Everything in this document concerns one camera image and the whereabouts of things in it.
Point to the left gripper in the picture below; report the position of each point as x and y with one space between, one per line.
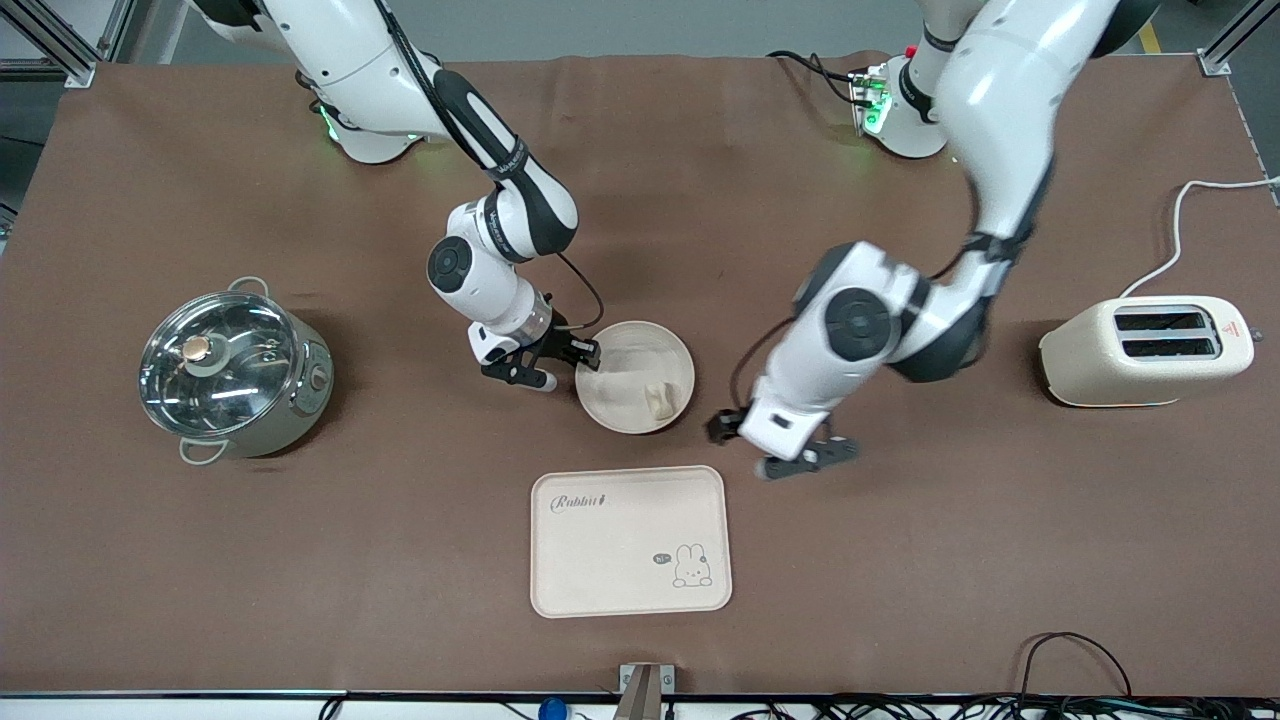
719 427

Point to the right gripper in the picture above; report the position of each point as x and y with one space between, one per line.
562 340

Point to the round cream plate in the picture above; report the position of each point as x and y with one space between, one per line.
625 385

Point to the small white bun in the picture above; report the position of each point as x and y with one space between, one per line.
659 402

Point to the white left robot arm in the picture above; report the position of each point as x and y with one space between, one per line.
1000 110

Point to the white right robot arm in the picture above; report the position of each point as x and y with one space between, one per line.
520 205

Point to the cream rabbit print tray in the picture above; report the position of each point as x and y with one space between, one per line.
630 545

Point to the brown table mat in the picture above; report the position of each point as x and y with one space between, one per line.
640 640

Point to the steel electric cooking pot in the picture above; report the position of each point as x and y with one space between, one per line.
300 410

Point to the blue round knob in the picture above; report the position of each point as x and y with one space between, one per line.
552 709

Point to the glass pot lid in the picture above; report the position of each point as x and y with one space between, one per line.
215 365

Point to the cream two-slot toaster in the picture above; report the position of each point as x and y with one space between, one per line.
1120 365

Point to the grey metal camera bracket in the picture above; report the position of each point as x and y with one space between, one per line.
645 690

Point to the aluminium frame profile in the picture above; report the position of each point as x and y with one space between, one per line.
1235 35
45 40

